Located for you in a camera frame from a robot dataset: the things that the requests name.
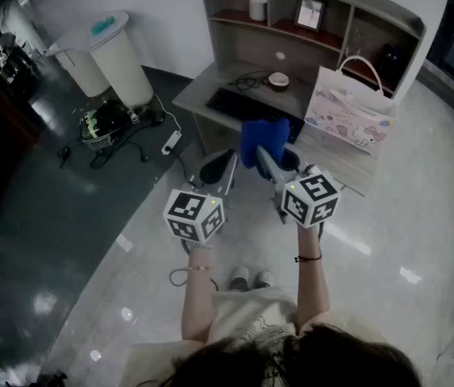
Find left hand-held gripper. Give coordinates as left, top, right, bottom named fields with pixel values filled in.
left=163, top=150, right=239, bottom=244

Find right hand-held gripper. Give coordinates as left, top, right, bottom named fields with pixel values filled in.
left=256, top=145, right=343, bottom=228

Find blue cloth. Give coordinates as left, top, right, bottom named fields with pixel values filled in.
left=240, top=118, right=291, bottom=171

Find black keyboard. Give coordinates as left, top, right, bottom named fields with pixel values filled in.
left=205, top=87, right=306, bottom=144

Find person's left forearm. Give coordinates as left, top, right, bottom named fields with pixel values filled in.
left=181, top=242, right=216, bottom=343

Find person's right forearm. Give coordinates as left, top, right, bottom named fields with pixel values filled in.
left=294, top=223, right=331, bottom=330

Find white power strip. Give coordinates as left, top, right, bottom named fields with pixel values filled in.
left=160, top=130, right=182, bottom=156

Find pink patterned tote bag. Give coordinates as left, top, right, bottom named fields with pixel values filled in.
left=303, top=55, right=398, bottom=156

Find white and brown bowl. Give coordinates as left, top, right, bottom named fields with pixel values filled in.
left=268, top=72, right=290, bottom=92

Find black tagged device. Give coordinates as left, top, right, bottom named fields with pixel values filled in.
left=127, top=103, right=167, bottom=128

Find person's left shoe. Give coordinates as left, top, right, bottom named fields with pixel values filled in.
left=229, top=266, right=251, bottom=292

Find person's shoe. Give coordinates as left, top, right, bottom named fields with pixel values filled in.
left=254, top=270, right=274, bottom=289
left=229, top=266, right=251, bottom=292

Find grey wooden desk with shelves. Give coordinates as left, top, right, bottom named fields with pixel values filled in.
left=172, top=0, right=427, bottom=197

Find person's right shoe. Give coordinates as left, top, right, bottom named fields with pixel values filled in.
left=254, top=270, right=274, bottom=289

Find black and green helmet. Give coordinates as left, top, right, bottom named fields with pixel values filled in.
left=79, top=101, right=131, bottom=152

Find white cylindrical air purifier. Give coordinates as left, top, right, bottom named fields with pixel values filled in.
left=44, top=10, right=155, bottom=109

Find person's white printed shirt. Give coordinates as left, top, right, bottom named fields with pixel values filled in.
left=119, top=286, right=373, bottom=387

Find black object on shelf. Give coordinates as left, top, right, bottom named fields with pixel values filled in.
left=381, top=43, right=403, bottom=72

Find white cylinder cup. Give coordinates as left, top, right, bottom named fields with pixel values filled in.
left=248, top=0, right=269, bottom=22

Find thin white cable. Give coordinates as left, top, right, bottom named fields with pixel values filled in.
left=152, top=94, right=180, bottom=133

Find black coiled cable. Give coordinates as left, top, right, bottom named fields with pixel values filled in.
left=228, top=70, right=272, bottom=93

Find tangled black floor cables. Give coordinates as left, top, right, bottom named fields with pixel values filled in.
left=57, top=127, right=151, bottom=171

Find black picture frame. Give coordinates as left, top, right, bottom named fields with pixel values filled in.
left=293, top=0, right=327, bottom=34

